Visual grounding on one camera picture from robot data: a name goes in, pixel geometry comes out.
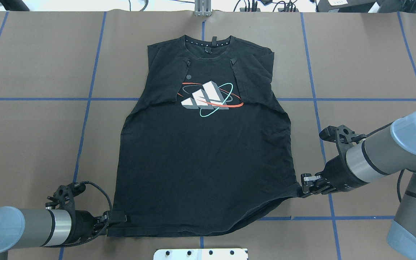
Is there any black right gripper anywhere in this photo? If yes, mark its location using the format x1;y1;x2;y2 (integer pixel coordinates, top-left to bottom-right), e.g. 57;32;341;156
299;125;368;199

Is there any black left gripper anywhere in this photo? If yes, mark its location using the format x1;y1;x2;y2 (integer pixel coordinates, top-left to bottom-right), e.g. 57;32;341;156
45;182;127;246

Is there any black printed t-shirt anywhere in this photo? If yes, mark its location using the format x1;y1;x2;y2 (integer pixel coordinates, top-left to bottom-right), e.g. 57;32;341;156
108;35;301;237

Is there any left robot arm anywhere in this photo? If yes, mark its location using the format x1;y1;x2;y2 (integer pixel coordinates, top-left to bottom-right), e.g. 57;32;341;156
0;181;127;257

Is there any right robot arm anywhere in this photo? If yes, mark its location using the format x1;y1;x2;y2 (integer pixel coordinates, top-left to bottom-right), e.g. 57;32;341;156
301;111;416;260

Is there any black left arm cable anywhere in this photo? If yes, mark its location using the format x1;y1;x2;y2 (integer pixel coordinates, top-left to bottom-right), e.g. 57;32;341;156
69;181;113;231

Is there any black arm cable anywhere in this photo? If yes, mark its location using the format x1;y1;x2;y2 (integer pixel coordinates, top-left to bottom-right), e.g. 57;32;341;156
69;181;113;231
360;101;416;203

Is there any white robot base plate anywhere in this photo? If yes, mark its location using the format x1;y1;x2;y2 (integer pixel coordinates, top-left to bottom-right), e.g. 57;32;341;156
153;248;249;260

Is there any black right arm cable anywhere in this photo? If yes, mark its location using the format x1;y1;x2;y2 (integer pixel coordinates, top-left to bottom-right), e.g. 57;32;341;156
360;101;416;203

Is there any grey aluminium post bracket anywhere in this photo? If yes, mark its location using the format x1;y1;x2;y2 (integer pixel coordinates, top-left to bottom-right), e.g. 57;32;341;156
194;0;212;17

